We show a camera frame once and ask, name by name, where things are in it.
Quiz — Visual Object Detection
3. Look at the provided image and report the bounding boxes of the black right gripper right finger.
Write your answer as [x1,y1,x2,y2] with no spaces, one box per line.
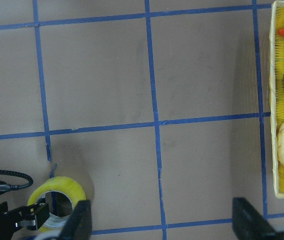
[232,197,277,240]

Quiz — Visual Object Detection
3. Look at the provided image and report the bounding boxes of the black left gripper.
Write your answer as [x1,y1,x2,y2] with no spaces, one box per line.
[0,201,50,240]

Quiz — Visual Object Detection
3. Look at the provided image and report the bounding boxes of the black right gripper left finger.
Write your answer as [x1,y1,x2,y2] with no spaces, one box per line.
[58,200,92,240]

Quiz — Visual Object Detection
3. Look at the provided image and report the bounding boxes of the yellow tape roll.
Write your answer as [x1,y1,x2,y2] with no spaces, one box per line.
[27,176,87,232]

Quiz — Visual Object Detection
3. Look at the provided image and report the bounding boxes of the yellow plastic basket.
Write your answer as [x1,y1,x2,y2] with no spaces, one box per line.
[269,0,284,199]

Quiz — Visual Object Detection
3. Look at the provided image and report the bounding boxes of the black braided cable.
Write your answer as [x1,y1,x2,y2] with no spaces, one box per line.
[0,169,34,197]

